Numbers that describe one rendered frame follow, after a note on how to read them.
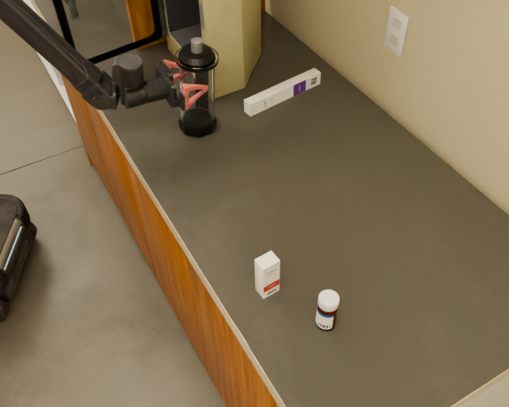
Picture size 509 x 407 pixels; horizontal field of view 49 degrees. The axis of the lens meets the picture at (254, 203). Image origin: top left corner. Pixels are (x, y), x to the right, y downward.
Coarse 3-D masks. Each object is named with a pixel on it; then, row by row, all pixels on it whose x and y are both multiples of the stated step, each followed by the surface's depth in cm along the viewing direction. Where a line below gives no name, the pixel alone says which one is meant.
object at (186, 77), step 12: (180, 48) 139; (216, 60) 137; (180, 72) 138; (192, 72) 135; (204, 72) 136; (180, 84) 141; (204, 84) 139; (204, 96) 142; (180, 108) 148; (192, 108) 144; (204, 108) 145; (192, 120) 147; (204, 120) 148
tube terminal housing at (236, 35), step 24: (216, 0) 142; (240, 0) 146; (216, 24) 147; (240, 24) 151; (168, 48) 182; (216, 48) 152; (240, 48) 156; (216, 72) 157; (240, 72) 162; (216, 96) 163
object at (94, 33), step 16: (64, 0) 151; (80, 0) 153; (96, 0) 156; (112, 0) 159; (128, 0) 162; (144, 0) 165; (80, 16) 156; (96, 16) 159; (112, 16) 162; (128, 16) 165; (144, 16) 168; (80, 32) 159; (96, 32) 162; (112, 32) 165; (128, 32) 168; (144, 32) 172; (80, 48) 162; (96, 48) 165; (112, 48) 168
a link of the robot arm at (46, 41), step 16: (0, 0) 115; (16, 0) 117; (0, 16) 118; (16, 16) 118; (32, 16) 120; (16, 32) 121; (32, 32) 120; (48, 32) 122; (48, 48) 123; (64, 48) 125; (64, 64) 126; (80, 64) 128; (80, 80) 129; (96, 80) 130
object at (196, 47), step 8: (192, 40) 134; (200, 40) 134; (184, 48) 137; (192, 48) 135; (200, 48) 135; (208, 48) 137; (184, 56) 135; (192, 56) 135; (200, 56) 135; (208, 56) 135; (192, 64) 134; (200, 64) 134
